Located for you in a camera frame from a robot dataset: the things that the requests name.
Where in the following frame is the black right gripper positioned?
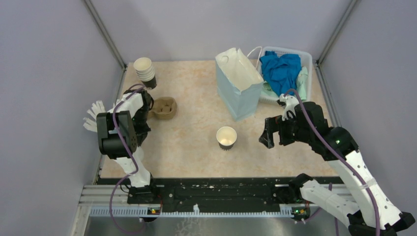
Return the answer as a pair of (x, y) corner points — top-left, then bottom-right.
(259, 111), (312, 148)

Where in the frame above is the black paper coffee cup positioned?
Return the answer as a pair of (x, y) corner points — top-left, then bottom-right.
(216, 126), (238, 151)

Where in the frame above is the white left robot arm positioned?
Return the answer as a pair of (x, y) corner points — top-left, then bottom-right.
(96, 84), (158, 203)

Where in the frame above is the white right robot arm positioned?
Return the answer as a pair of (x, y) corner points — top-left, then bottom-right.
(259, 102), (416, 236)

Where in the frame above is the brown cardboard cup carrier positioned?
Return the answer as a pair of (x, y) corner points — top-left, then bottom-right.
(148, 97), (178, 120)

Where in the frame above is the cup of white straws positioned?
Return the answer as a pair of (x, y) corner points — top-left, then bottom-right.
(83, 100), (107, 133)

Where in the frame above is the light green cloth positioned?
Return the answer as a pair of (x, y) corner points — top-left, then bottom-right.
(261, 66), (308, 101)

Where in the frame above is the blue cloth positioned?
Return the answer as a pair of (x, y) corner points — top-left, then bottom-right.
(260, 51), (301, 96)

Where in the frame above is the stack of paper cups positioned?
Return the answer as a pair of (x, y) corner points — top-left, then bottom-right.
(133, 57), (157, 89)

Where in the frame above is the light blue paper bag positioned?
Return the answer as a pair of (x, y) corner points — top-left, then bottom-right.
(215, 48), (264, 121)

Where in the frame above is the white plastic basket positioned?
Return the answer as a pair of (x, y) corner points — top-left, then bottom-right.
(258, 46), (313, 105)

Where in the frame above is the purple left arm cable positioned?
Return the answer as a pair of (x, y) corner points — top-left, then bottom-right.
(108, 83), (149, 236)

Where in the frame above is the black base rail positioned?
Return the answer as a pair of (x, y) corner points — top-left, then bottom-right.
(96, 176), (341, 216)

